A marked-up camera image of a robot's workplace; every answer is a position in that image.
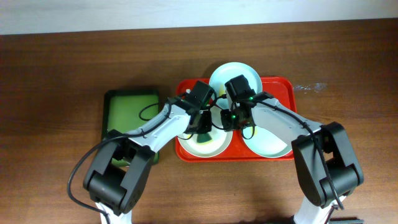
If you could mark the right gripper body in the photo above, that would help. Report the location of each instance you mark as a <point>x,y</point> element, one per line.
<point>228,124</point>

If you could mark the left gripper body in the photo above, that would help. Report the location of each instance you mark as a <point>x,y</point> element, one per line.
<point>199,125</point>

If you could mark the green yellow sponge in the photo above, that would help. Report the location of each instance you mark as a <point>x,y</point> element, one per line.
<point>204,138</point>

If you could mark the white plate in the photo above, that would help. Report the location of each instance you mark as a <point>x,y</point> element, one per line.
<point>220,142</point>

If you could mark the pale green plate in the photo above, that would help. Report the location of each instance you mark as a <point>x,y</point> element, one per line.
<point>263,143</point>

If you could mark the light blue top plate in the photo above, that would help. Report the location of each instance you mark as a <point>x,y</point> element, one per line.
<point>230,70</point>

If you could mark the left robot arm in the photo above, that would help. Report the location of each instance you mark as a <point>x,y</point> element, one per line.
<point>119,171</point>

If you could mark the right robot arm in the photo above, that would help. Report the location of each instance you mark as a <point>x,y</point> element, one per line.
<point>327,168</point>

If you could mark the red plastic tray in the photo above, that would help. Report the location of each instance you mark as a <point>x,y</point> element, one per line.
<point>237,151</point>

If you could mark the green plastic tray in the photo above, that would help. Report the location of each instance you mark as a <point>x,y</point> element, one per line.
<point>125,110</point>

